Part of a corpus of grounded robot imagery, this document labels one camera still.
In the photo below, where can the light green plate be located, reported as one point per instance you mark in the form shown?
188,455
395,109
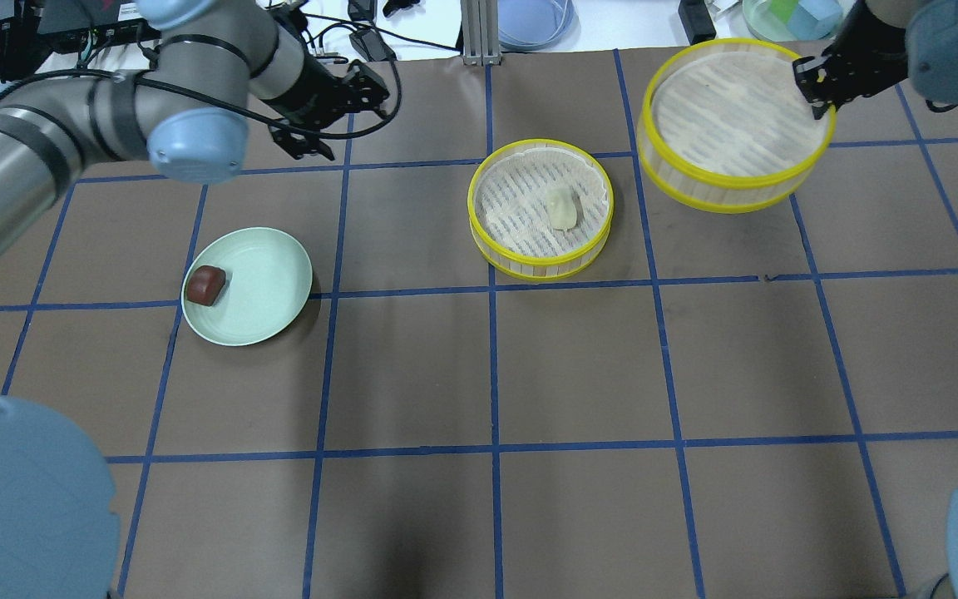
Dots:
270,276

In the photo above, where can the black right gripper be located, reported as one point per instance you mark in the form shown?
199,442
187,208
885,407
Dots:
868,66

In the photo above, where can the black power adapter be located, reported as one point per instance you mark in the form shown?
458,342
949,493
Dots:
371,46

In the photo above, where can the brown bun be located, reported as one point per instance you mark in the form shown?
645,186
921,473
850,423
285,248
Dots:
204,285

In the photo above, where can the yellow bamboo steamer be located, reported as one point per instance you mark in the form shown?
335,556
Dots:
723,128
507,216

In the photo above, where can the white bun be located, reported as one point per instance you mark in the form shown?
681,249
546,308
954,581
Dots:
562,211

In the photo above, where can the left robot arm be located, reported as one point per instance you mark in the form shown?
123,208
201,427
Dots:
220,65

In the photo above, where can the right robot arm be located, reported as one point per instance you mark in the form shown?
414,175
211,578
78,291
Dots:
930,29

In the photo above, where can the aluminium frame post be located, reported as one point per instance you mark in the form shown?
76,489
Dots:
481,44

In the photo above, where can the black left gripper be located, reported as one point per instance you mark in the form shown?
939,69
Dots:
303,83

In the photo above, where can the black device on desk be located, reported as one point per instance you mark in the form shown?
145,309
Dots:
697,21

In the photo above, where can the black electronics box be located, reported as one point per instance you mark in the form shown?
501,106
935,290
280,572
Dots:
69,21

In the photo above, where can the clear bowl with blocks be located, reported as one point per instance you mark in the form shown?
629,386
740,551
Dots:
786,21

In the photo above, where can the blue bowl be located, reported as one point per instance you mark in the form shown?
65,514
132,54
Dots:
533,25

